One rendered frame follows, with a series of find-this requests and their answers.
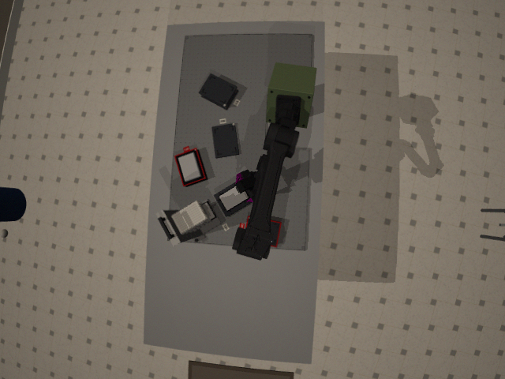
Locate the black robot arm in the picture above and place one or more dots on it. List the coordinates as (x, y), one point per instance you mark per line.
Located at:
(258, 231)

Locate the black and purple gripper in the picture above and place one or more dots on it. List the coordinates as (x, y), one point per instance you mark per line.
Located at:
(241, 176)

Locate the grey shelf rack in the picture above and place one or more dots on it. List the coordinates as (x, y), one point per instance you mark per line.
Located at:
(193, 232)

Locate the white well plate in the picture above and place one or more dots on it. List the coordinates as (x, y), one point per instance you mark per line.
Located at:
(189, 167)

